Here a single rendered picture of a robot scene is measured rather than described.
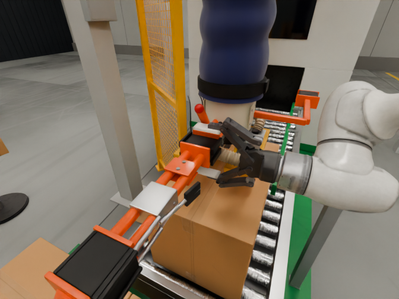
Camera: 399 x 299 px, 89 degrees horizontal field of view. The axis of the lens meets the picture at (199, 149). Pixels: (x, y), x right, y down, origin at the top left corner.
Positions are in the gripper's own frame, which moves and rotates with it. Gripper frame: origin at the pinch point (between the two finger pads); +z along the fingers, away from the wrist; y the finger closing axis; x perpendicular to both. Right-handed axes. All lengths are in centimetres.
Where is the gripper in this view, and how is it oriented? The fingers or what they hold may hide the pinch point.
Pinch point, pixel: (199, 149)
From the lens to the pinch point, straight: 54.5
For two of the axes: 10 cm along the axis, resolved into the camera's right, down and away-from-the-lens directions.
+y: 0.0, 8.4, 5.4
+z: -9.1, -2.2, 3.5
